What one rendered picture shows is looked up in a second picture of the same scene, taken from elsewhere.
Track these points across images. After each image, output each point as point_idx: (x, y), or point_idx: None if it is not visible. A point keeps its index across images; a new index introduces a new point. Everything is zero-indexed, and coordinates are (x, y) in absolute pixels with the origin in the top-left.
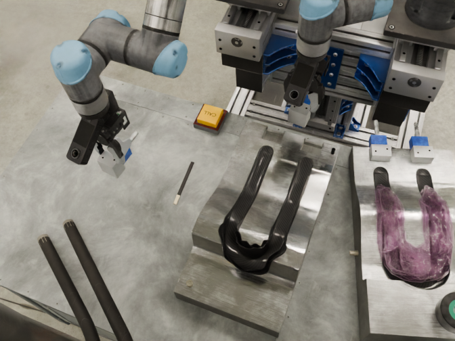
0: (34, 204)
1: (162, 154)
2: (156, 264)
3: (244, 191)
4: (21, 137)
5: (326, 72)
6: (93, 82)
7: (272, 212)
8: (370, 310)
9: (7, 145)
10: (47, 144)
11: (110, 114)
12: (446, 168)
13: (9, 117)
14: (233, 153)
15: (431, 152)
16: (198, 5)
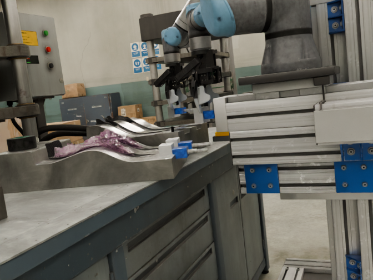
0: None
1: None
2: None
3: (151, 129)
4: (306, 226)
5: (210, 82)
6: (166, 44)
7: (131, 129)
8: (49, 140)
9: (298, 224)
10: (208, 129)
11: (176, 74)
12: (151, 158)
13: (322, 220)
14: (180, 125)
15: (164, 145)
16: None
